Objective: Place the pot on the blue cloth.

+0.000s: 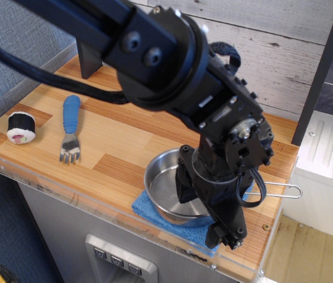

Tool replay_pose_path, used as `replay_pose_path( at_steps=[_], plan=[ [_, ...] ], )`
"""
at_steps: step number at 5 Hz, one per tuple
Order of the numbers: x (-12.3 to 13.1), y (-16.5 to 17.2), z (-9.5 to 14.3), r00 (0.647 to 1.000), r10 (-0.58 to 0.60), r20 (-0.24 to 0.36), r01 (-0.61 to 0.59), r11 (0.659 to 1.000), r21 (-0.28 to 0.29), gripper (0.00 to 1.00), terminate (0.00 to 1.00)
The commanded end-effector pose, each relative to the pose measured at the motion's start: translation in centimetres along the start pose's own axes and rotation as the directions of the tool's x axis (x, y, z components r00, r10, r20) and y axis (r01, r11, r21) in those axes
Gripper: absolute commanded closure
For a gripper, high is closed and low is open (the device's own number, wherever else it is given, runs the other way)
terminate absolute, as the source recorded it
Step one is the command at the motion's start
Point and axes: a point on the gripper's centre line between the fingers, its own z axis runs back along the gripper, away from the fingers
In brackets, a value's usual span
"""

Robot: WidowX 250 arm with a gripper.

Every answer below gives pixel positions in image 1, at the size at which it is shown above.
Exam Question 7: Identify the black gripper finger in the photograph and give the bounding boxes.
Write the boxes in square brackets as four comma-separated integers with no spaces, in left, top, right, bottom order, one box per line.
[205,223,220,248]
[175,166,197,203]

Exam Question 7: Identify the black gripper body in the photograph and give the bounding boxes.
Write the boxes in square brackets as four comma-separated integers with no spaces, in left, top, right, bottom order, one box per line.
[177,144,255,251]

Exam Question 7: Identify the stainless steel pot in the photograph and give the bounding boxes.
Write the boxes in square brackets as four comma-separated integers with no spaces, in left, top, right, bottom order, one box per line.
[143,147,303,227]

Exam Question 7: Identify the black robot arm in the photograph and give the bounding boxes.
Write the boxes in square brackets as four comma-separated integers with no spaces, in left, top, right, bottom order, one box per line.
[21,1,273,249]

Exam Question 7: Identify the blue folded cloth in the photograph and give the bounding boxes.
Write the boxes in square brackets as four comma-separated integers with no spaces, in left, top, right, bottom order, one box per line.
[131,182,255,259]

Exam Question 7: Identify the white ridged side unit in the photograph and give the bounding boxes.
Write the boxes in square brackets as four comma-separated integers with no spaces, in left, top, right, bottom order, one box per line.
[282,111,333,236]

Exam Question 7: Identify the clear acrylic table edge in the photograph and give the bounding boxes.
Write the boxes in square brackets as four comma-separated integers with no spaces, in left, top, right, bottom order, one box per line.
[0,147,299,281]

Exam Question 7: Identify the grey cabinet with buttons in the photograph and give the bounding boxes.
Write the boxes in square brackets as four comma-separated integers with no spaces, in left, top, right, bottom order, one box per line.
[19,185,234,282]

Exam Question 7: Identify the plush sushi roll toy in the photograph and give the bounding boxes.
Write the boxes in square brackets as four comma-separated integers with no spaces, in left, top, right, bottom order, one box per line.
[6,111,36,144]

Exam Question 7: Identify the blue handled metal fork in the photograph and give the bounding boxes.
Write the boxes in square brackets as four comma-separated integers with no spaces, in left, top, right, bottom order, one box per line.
[60,95,81,164]

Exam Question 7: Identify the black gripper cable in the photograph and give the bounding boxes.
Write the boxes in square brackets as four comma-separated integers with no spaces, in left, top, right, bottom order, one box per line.
[0,26,131,106]

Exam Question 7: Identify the dark right vertical post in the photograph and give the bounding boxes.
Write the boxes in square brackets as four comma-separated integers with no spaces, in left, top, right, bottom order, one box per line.
[291,24,333,146]

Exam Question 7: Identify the dark vertical post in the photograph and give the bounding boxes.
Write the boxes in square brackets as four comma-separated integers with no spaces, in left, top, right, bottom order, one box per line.
[76,39,102,79]
[291,24,333,146]

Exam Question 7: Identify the dark left vertical post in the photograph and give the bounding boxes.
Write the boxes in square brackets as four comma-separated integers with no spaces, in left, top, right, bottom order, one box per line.
[76,39,102,79]

